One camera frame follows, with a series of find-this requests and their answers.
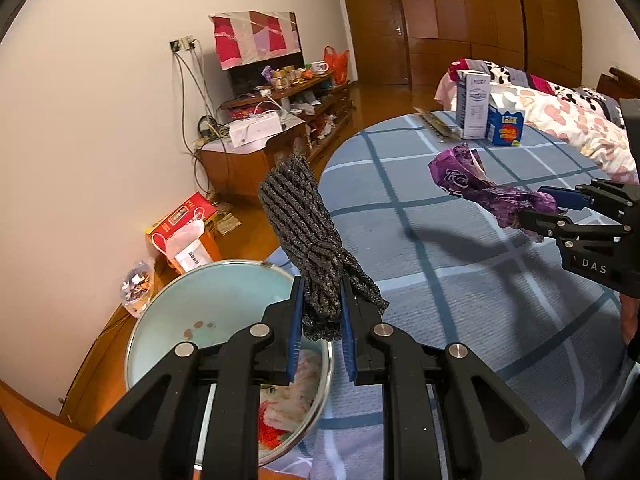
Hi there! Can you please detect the blue white milk carton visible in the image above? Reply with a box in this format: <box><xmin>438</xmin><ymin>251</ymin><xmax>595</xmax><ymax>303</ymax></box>
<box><xmin>486</xmin><ymin>92</ymin><xmax>524</xmax><ymax>146</ymax></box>

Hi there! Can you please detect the white mug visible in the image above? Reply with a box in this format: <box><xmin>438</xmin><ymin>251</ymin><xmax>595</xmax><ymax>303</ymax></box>
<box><xmin>311</xmin><ymin>61</ymin><xmax>329</xmax><ymax>75</ymax></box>

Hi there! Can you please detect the white box on cabinet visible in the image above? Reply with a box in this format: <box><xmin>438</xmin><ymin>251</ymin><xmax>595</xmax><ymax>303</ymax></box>
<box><xmin>229</xmin><ymin>112</ymin><xmax>282</xmax><ymax>148</ymax></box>

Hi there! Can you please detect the clear bag of scraps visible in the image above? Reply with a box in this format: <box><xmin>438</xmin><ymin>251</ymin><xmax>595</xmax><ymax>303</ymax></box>
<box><xmin>119</xmin><ymin>260</ymin><xmax>155</xmax><ymax>318</ymax></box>

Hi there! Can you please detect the orange plastic bag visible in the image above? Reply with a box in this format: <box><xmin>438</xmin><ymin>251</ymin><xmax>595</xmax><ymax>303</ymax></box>
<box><xmin>323</xmin><ymin>46</ymin><xmax>349</xmax><ymax>86</ymax></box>

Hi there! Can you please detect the pink patchwork cover cloth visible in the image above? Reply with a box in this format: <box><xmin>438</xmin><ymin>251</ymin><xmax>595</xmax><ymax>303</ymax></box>
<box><xmin>209</xmin><ymin>11</ymin><xmax>302</xmax><ymax>70</ymax></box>

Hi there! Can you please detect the wooden wardrobe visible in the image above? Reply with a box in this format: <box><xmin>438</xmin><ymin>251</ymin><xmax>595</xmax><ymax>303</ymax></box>
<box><xmin>400</xmin><ymin>0</ymin><xmax>582</xmax><ymax>99</ymax></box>

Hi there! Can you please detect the blue checkered table cloth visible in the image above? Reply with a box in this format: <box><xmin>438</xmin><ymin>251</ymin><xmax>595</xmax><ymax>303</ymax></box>
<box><xmin>267</xmin><ymin>115</ymin><xmax>639</xmax><ymax>479</ymax></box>

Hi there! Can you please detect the person right hand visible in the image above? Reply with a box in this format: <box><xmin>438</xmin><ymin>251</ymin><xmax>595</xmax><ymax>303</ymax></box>
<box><xmin>620</xmin><ymin>294</ymin><xmax>639</xmax><ymax>344</ymax></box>

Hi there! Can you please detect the dark grey mesh net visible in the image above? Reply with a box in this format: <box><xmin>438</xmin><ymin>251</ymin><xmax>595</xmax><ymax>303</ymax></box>
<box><xmin>258</xmin><ymin>154</ymin><xmax>388</xmax><ymax>341</ymax></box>

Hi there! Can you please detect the wall power socket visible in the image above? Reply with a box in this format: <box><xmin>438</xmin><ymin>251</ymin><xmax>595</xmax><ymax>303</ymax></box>
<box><xmin>169</xmin><ymin>36</ymin><xmax>195</xmax><ymax>53</ymax></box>

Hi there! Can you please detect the dark snack packet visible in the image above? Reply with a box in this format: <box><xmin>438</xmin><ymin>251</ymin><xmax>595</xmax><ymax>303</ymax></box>
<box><xmin>414</xmin><ymin>107</ymin><xmax>462</xmax><ymax>142</ymax></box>

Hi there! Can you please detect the wooden tv cabinet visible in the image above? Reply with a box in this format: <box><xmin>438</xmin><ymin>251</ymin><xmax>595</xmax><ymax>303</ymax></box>
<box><xmin>196</xmin><ymin>70</ymin><xmax>354</xmax><ymax>202</ymax></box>

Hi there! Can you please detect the cow pattern pillow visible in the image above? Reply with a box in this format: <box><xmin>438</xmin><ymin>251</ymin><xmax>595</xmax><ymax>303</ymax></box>
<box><xmin>434</xmin><ymin>58</ymin><xmax>624</xmax><ymax>127</ymax></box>

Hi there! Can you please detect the red cardboard box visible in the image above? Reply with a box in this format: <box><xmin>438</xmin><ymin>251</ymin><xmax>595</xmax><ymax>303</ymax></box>
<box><xmin>145</xmin><ymin>192</ymin><xmax>218</xmax><ymax>255</ymax></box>

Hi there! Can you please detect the purple floral wrapper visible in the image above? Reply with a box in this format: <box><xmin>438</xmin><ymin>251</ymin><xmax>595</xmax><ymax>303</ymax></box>
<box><xmin>428</xmin><ymin>143</ymin><xmax>563</xmax><ymax>240</ymax></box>

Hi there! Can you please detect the light blue trash bin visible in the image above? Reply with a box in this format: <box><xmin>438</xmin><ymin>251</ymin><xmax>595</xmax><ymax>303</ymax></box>
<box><xmin>125</xmin><ymin>252</ymin><xmax>333</xmax><ymax>478</ymax></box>

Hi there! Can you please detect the tall white carton box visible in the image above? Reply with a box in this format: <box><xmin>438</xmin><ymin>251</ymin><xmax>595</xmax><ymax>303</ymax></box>
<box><xmin>456</xmin><ymin>70</ymin><xmax>490</xmax><ymax>140</ymax></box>

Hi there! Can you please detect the wooden door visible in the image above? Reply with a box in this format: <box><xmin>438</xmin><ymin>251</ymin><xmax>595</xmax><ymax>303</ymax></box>
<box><xmin>345</xmin><ymin>0</ymin><xmax>409</xmax><ymax>87</ymax></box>

